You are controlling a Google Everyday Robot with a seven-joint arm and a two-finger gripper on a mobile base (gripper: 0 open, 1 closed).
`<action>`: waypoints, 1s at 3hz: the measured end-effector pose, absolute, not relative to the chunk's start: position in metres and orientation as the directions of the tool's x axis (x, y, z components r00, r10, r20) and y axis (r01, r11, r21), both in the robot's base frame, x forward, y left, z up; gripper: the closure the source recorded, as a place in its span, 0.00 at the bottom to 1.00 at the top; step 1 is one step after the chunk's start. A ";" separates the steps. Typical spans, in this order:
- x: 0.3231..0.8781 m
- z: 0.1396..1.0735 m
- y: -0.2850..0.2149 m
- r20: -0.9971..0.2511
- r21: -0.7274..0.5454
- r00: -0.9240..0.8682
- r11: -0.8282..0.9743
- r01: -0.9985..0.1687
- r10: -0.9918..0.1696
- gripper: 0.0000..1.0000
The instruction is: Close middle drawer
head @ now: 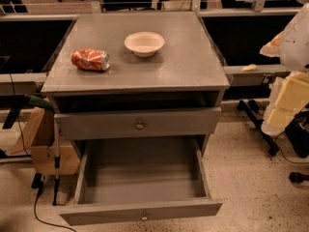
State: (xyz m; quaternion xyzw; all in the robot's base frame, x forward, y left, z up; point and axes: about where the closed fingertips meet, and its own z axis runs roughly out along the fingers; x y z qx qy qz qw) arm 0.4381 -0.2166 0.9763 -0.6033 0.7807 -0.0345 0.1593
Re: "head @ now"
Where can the yellow foam padded gripper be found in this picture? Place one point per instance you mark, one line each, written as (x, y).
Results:
(295, 45)

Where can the grey drawer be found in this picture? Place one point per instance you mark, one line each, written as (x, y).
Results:
(140, 179)
(137, 123)

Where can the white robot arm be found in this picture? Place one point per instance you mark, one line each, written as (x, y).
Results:
(298, 26)

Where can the grey wooden drawer cabinet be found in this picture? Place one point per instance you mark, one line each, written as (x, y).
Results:
(185, 73)

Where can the grey top drawer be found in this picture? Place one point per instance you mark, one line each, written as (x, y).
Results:
(137, 123)

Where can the black stand base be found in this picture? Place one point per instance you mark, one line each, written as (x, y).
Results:
(252, 109)

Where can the small foam scrap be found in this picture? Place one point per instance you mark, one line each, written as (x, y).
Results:
(249, 68)

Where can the white paper bowl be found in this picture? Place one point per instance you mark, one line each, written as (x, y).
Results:
(144, 44)

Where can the silver black tripod leg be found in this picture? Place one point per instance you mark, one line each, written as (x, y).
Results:
(56, 162)

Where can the cardboard box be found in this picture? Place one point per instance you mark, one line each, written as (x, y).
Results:
(38, 137)

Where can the green black handled tool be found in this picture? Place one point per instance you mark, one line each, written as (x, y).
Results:
(14, 104)

